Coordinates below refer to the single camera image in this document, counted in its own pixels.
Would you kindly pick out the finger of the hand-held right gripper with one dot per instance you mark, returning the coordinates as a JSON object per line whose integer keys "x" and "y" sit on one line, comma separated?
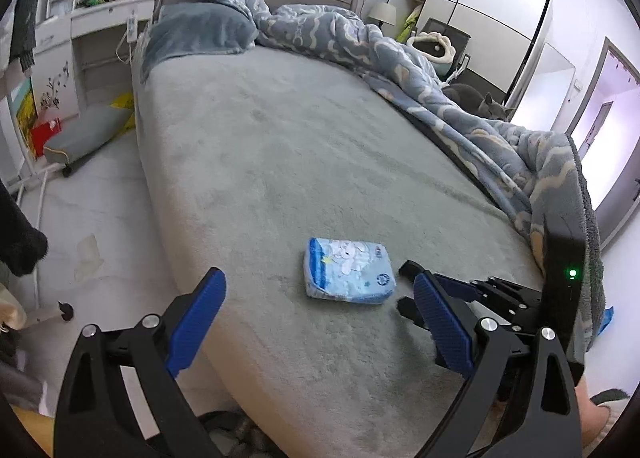
{"x": 410, "y": 310}
{"x": 465, "y": 290}

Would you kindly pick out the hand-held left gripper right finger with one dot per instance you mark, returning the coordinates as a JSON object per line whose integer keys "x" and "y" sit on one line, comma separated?
{"x": 442, "y": 323}

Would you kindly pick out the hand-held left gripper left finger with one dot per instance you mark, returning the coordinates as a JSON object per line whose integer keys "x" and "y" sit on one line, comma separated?
{"x": 197, "y": 318}

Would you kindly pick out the blue tissue packet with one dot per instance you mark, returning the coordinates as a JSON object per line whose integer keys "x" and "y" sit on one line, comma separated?
{"x": 345, "y": 270}

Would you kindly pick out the person's right forearm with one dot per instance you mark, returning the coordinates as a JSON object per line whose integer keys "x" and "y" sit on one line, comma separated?
{"x": 590, "y": 413}

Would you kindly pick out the blue plastic wrapper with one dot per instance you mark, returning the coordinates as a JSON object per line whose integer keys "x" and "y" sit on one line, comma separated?
{"x": 606, "y": 319}

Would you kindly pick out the bed with grey fleece sheet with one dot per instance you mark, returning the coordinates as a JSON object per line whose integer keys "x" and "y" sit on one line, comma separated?
{"x": 275, "y": 163}

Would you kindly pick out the beige coat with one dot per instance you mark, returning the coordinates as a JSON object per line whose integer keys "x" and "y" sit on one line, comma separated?
{"x": 10, "y": 310}

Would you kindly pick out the grey cat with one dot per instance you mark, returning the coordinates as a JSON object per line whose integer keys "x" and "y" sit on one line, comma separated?
{"x": 475, "y": 100}

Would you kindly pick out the black hanging garment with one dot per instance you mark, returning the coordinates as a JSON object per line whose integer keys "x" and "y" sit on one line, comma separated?
{"x": 22, "y": 243}

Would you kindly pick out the white clothes rack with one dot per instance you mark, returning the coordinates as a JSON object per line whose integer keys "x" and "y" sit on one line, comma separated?
{"x": 35, "y": 176}

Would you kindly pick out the grey cushioned stool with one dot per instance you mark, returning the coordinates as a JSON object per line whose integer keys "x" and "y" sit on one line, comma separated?
{"x": 85, "y": 130}

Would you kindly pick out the yellow plastic bag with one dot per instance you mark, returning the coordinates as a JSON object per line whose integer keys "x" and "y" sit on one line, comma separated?
{"x": 122, "y": 103}

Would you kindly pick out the black chair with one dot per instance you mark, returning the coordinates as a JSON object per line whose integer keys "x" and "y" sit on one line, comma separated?
{"x": 457, "y": 45}

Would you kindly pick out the cream plush cat bed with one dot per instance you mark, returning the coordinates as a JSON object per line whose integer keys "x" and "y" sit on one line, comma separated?
{"x": 430, "y": 45}

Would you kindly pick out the yellow framed painting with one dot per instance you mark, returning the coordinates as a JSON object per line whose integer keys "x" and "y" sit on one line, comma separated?
{"x": 27, "y": 113}

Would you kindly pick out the yellow-green cloth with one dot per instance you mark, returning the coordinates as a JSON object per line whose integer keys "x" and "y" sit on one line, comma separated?
{"x": 409, "y": 28}

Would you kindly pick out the blue patterned fleece blanket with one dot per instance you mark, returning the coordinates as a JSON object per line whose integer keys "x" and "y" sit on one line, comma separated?
{"x": 350, "y": 38}

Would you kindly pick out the white panelled wardrobe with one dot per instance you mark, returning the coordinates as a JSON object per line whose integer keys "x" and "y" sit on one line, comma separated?
{"x": 500, "y": 13}

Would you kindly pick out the grey-blue pillow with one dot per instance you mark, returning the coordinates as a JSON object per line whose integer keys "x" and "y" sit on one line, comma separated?
{"x": 200, "y": 33}

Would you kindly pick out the beige bedside lamp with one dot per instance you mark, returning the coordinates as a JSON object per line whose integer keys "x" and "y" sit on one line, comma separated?
{"x": 382, "y": 12}

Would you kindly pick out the white dressing desk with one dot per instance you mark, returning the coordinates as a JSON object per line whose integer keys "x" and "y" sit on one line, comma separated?
{"x": 100, "y": 13}

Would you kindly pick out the dark grey hanging garment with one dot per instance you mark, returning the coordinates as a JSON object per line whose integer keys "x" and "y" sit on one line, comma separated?
{"x": 27, "y": 13}

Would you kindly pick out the grey door frame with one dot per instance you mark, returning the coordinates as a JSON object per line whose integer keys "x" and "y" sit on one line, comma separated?
{"x": 602, "y": 218}

